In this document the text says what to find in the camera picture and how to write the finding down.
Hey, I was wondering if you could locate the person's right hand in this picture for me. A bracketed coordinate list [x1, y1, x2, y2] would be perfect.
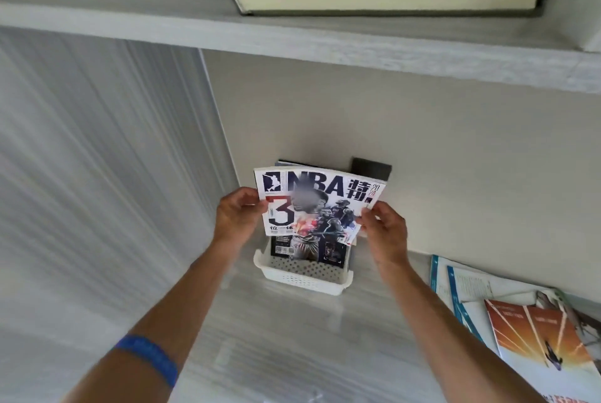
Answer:
[354, 200, 409, 272]

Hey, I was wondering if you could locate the person's left hand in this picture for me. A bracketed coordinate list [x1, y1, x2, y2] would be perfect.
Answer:
[213, 186, 269, 251]

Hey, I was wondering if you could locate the dark blue cover magazine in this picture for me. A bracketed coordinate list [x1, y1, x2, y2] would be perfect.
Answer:
[270, 224, 352, 267]

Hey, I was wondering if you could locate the white magazine red numeral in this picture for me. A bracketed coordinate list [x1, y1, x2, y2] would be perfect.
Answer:
[253, 166, 388, 247]

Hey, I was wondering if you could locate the white perforated plastic basket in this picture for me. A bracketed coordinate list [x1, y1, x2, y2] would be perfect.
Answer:
[253, 236, 354, 297]

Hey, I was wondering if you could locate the pile of assorted magazines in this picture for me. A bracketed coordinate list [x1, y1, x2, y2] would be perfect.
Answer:
[429, 255, 601, 403]

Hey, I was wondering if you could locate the person's left forearm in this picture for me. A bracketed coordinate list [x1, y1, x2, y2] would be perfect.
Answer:
[61, 238, 243, 403]

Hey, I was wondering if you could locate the person's right forearm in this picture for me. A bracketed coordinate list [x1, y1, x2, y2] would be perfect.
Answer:
[378, 257, 548, 403]

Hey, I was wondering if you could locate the blue wristband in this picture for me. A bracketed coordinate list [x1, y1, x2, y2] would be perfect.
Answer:
[114, 334, 180, 389]

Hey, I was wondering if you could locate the grey wooden shelf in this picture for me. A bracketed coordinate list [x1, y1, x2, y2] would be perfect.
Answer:
[0, 0, 601, 96]

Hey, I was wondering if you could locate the dark wall socket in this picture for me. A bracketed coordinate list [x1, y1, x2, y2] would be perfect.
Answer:
[351, 157, 393, 181]

